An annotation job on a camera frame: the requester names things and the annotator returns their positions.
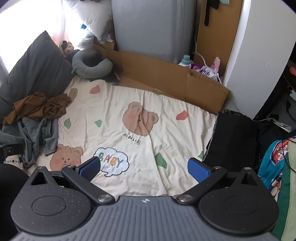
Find cream bear print blanket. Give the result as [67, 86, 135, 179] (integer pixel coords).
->
[3, 76, 219, 197]

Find plush doll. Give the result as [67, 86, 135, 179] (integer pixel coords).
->
[60, 40, 81, 63]

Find pink plastic bag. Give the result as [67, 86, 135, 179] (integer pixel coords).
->
[210, 57, 221, 75]

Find grey neck pillow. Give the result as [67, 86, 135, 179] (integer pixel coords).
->
[72, 49, 113, 79]

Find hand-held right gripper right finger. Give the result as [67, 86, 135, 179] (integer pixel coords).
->
[177, 158, 265, 205]

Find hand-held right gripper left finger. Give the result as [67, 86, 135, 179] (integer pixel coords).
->
[30, 156, 115, 205]

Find white pillow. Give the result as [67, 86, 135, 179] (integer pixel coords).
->
[62, 0, 114, 43]

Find brown printed t-shirt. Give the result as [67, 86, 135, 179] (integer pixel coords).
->
[3, 92, 72, 126]

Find long folded cardboard sheet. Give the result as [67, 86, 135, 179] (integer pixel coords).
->
[92, 43, 231, 114]

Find green cloth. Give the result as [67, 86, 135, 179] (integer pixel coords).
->
[273, 139, 296, 241]

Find grey-blue jeans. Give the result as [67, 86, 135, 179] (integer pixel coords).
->
[0, 117, 58, 168]

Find black hanging garment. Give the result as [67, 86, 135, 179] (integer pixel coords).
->
[203, 0, 226, 27]

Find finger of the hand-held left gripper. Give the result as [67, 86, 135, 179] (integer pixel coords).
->
[0, 142, 23, 156]

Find dark grey pillow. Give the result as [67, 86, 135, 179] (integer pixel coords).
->
[0, 31, 74, 116]

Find black cloth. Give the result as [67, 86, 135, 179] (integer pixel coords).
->
[105, 72, 121, 82]

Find blue cartoon print fabric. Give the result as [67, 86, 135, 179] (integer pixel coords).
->
[257, 139, 292, 200]

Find black folded clothes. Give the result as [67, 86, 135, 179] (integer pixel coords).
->
[203, 111, 262, 169]

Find leopard print cloth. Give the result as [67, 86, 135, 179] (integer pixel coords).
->
[223, 109, 252, 120]

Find purple and white plastic bag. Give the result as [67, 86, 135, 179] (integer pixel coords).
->
[188, 64, 222, 82]

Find light blue detergent bottle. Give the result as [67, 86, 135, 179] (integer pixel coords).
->
[178, 54, 192, 67]

